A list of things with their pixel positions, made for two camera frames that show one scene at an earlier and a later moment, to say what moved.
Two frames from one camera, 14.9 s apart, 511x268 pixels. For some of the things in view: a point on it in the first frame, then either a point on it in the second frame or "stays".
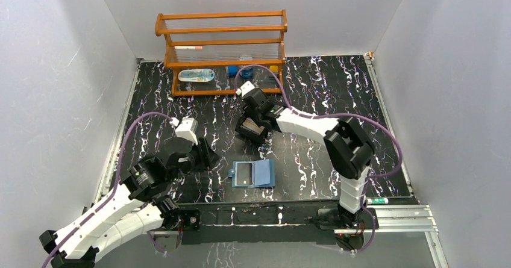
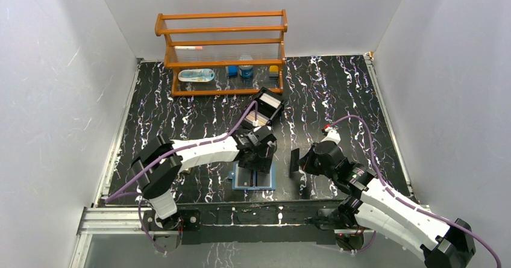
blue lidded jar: [247, 73] stays
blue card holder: [260, 173] stays
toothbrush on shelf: [188, 47] stays
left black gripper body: [203, 154] -> [255, 161]
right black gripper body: [253, 114] -> [312, 165]
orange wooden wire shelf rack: [214, 53] stays
